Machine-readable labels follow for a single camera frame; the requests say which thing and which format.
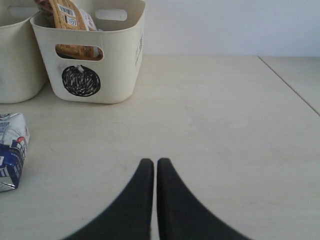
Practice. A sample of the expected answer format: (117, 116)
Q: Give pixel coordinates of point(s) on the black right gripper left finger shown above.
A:
(129, 216)

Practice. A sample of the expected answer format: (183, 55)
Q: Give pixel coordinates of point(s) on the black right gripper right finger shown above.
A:
(180, 215)

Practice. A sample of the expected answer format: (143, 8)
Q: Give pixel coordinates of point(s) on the blue white milk carton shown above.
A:
(14, 140)

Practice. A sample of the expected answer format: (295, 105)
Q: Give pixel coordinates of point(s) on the orange chip bag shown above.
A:
(64, 14)

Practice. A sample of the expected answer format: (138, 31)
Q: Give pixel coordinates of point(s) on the cream bin with circle mark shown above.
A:
(108, 80)

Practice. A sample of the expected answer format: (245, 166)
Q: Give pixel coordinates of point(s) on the cream bin with square mark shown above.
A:
(22, 70)

